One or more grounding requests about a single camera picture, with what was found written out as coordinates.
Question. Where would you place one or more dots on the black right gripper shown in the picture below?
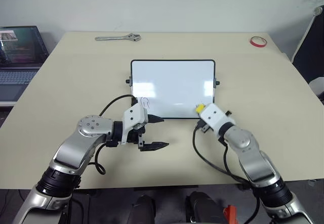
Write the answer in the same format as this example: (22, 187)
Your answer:
(202, 128)

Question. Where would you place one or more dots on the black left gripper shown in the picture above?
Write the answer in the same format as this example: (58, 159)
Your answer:
(134, 136)

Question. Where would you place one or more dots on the yellow whiteboard eraser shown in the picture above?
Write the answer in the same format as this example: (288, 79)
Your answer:
(200, 108)

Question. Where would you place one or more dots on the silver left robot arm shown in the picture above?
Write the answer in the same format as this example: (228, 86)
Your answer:
(76, 145)

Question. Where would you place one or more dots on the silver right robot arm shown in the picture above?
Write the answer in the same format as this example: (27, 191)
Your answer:
(255, 158)

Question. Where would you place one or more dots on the small black-framed whiteboard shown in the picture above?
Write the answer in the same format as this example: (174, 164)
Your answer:
(174, 87)

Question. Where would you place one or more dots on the orange plastic part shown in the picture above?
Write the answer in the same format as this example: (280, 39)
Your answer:
(229, 213)

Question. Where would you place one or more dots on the silver adjustable wrench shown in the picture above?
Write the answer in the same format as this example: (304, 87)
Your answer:
(116, 38)

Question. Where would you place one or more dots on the red tape roll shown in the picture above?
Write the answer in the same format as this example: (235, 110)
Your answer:
(258, 42)

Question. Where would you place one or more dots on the open grey laptop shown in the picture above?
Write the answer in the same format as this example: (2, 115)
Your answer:
(17, 57)

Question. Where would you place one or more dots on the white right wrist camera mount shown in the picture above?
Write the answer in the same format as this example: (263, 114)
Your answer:
(213, 116)

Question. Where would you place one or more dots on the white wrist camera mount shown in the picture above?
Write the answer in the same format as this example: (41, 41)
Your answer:
(213, 116)
(134, 116)

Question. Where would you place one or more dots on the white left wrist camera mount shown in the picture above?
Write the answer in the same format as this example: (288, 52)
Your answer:
(134, 116)

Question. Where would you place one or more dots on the black chair with white frame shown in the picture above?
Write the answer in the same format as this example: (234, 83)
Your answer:
(310, 54)

